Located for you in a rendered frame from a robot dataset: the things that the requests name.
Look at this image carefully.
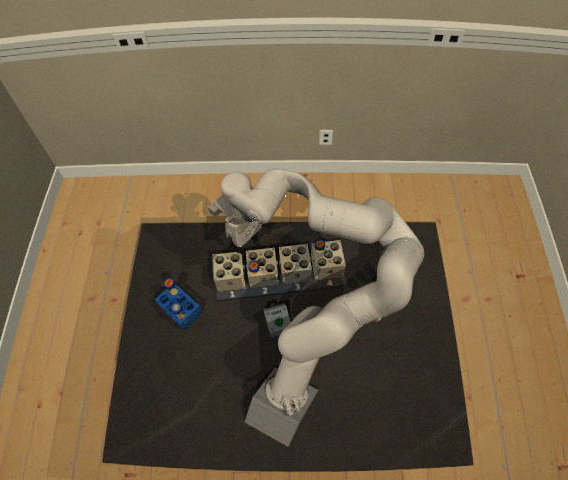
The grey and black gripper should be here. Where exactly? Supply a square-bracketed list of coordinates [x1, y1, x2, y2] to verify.
[225, 220, 262, 255]

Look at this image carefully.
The clear conical tube with yellow liquid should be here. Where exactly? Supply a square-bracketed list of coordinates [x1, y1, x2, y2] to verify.
[164, 278, 178, 295]

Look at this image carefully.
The blue tube rack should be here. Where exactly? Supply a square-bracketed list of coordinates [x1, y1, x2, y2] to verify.
[155, 284, 203, 330]

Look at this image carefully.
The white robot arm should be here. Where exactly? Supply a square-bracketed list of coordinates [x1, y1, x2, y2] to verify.
[208, 169, 424, 415]

